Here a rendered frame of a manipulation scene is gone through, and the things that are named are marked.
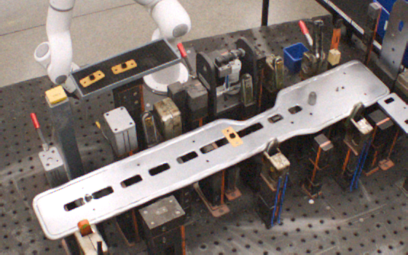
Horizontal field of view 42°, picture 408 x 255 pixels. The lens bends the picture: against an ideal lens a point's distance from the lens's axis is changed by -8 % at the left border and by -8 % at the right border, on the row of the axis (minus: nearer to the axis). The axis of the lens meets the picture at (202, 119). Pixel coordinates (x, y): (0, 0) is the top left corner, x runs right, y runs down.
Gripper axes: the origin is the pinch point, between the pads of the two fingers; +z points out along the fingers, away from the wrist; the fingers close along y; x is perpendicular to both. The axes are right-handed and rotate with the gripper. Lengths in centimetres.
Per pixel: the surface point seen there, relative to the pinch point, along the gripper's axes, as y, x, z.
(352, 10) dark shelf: -103, 53, 34
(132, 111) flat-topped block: -5.8, 31.3, -6.0
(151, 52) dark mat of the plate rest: -25.2, 29.4, -18.1
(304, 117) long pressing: -43, 78, 10
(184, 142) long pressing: -9, 57, -7
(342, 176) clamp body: -39, 95, 35
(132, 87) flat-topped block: -11.9, 32.7, -16.7
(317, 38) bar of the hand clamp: -70, 63, 6
